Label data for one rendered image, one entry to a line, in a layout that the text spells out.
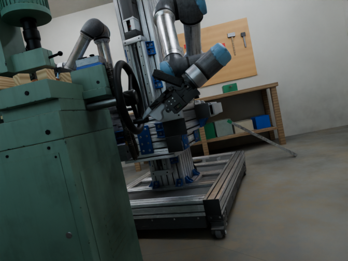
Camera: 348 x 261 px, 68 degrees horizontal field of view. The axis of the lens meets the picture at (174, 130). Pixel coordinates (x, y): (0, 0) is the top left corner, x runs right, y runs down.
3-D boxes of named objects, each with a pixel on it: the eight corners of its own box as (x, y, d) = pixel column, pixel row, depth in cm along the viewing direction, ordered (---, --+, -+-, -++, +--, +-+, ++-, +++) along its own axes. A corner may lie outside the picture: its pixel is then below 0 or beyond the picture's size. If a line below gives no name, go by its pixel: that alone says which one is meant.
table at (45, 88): (79, 90, 78) (75, 70, 77) (-10, 111, 82) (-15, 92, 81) (134, 98, 138) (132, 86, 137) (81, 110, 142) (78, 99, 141)
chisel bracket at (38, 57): (46, 68, 100) (41, 46, 100) (14, 76, 102) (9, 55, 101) (57, 71, 107) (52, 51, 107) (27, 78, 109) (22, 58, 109)
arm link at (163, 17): (146, -7, 118) (159, 69, 91) (170, -13, 117) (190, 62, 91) (151, 16, 127) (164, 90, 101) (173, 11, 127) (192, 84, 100)
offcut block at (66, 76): (60, 86, 96) (58, 75, 96) (70, 85, 98) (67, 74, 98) (62, 84, 93) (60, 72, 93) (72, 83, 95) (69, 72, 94)
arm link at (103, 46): (102, 99, 183) (85, 20, 179) (110, 99, 197) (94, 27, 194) (118, 95, 181) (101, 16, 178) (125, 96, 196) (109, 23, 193)
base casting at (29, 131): (63, 138, 82) (57, 110, 81) (-89, 170, 89) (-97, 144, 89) (113, 127, 126) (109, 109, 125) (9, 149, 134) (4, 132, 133)
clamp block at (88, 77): (106, 86, 100) (101, 63, 100) (74, 94, 102) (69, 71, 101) (118, 89, 115) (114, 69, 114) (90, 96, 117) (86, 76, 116)
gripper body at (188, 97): (173, 115, 87) (200, 91, 85) (156, 96, 87) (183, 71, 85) (175, 115, 94) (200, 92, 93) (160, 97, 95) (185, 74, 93)
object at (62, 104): (61, 110, 83) (58, 98, 83) (3, 123, 86) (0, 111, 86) (107, 109, 123) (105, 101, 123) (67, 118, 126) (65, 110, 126)
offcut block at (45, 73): (38, 84, 85) (35, 71, 85) (47, 84, 88) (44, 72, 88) (48, 81, 83) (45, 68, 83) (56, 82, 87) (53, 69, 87)
